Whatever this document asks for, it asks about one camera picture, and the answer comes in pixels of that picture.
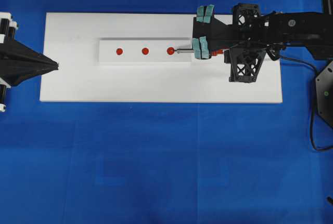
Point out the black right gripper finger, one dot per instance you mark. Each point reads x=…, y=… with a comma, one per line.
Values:
x=205, y=24
x=205, y=48

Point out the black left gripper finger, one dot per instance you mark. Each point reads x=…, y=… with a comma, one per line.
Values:
x=12, y=74
x=15, y=50

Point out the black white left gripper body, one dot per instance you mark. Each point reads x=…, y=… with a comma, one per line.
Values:
x=8, y=28

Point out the red handled soldering iron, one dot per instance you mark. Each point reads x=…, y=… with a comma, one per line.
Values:
x=185, y=51

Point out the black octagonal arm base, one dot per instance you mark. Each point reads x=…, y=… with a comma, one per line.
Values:
x=323, y=83

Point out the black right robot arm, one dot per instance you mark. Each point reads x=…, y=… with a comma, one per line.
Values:
x=312, y=30

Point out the small white raised block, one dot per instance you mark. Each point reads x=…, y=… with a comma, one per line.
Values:
x=143, y=50

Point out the large white base board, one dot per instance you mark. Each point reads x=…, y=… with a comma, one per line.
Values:
x=72, y=40

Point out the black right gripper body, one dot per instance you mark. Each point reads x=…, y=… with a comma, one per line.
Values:
x=250, y=46

